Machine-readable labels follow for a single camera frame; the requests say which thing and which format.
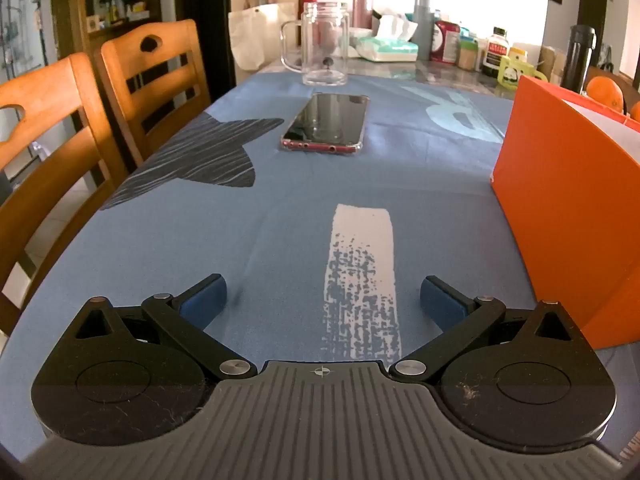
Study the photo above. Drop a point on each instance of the glass mug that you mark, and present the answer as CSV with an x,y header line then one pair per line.
x,y
325,45

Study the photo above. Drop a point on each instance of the dark bottle with white label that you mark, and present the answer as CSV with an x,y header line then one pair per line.
x,y
495,55

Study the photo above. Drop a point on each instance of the green white wipes pack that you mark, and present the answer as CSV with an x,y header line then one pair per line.
x,y
390,50

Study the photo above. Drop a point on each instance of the dark wooden door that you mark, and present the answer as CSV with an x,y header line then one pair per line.
x,y
210,25

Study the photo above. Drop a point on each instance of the beige paper bag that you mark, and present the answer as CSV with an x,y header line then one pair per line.
x,y
255,40

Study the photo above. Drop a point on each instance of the wooden chair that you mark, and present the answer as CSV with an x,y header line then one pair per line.
x,y
45,195
175,40

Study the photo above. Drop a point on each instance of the black thermos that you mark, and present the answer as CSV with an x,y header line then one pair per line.
x,y
579,60

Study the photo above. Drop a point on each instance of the orange cardboard box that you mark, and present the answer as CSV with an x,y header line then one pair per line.
x,y
560,200

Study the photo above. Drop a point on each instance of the green mug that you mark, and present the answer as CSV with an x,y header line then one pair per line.
x,y
512,76

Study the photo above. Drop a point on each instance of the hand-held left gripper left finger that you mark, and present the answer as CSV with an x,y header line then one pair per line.
x,y
205,301

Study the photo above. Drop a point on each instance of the grey bottle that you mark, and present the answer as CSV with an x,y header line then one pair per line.
x,y
423,30

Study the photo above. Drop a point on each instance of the red white jar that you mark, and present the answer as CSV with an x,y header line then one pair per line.
x,y
445,42

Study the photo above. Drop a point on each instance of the wooden cabinet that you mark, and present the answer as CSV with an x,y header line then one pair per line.
x,y
65,10

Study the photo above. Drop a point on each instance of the smartphone in clear case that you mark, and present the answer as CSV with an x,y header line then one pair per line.
x,y
325,120

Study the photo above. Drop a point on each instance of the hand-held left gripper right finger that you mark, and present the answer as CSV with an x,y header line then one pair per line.
x,y
440,301

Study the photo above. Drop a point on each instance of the large orange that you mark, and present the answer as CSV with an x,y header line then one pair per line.
x,y
636,112
605,92

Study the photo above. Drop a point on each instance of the pink thermos bottle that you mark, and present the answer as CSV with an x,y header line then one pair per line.
x,y
362,7

